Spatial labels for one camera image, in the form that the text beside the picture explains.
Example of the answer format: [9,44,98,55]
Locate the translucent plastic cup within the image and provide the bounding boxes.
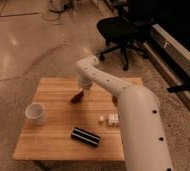
[25,103,46,126]

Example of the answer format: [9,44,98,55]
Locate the black white striped box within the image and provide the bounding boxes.
[71,127,100,147]

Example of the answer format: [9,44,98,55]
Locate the black office chair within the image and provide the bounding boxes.
[97,0,159,71]

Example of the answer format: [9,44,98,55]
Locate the floor cables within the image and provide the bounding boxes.
[42,0,76,25]

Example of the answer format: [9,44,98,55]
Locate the wooden table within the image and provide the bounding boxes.
[13,78,124,162]

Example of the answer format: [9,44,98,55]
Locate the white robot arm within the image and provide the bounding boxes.
[76,56,174,171]

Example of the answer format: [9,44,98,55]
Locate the orange round plate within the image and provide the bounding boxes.
[112,96,118,106]

